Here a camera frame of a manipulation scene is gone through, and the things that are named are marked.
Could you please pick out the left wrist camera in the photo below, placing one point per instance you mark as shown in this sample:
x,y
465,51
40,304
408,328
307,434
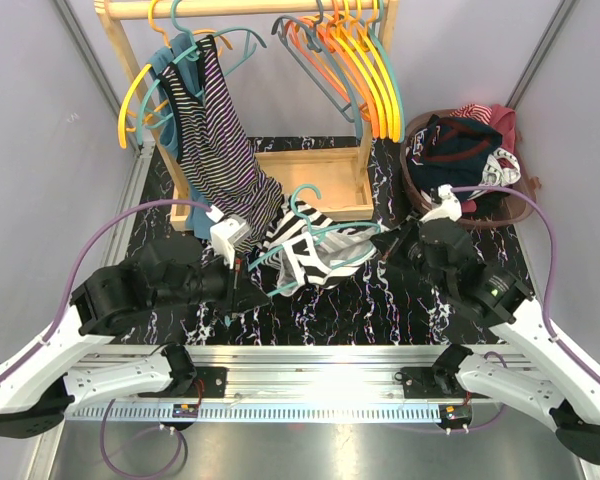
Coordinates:
x,y
226,234

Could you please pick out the yellow hanger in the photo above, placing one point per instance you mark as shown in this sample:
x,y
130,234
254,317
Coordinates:
x,y
381,87
338,32
111,13

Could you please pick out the blue tank top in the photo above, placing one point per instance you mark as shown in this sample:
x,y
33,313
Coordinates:
x,y
178,82

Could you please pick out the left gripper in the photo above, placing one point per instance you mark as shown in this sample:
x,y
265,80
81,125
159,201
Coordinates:
x,y
246,295

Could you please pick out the red striped garment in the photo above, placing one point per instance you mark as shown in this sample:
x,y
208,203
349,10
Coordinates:
x,y
500,118

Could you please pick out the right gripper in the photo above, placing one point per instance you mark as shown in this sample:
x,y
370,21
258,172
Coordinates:
x,y
391,246

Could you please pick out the thin-striped black tank top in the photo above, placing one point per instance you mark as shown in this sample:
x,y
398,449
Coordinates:
x,y
226,169

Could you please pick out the black white wide-striped tank top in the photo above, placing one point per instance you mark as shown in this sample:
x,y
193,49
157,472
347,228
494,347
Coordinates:
x,y
315,250

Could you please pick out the black marble mat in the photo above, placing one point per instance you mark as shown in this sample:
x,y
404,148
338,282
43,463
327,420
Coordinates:
x,y
380,305

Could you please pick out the orange hanger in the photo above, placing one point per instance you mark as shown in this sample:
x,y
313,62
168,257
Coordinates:
x,y
358,101

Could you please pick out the navy garment in basket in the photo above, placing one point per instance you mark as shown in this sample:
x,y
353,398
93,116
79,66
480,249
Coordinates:
x,y
450,150

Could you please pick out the wooden clothes rack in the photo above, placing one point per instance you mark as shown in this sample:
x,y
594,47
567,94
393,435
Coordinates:
x,y
339,173

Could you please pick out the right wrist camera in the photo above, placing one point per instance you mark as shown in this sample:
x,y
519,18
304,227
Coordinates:
x,y
444,205

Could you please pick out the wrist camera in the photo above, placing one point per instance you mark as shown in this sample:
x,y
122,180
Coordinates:
x,y
226,234
444,205

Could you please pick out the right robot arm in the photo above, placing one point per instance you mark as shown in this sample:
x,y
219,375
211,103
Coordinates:
x,y
566,399

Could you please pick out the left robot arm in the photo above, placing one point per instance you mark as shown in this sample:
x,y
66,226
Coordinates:
x,y
164,273

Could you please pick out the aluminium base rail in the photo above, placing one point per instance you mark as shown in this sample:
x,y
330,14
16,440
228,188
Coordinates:
x,y
500,444

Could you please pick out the yellow hanger on left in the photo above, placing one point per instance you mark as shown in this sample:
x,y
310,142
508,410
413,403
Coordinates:
x,y
111,13

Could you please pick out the grey-blue hanger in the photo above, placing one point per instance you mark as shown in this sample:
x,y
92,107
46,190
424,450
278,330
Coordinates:
x,y
302,41

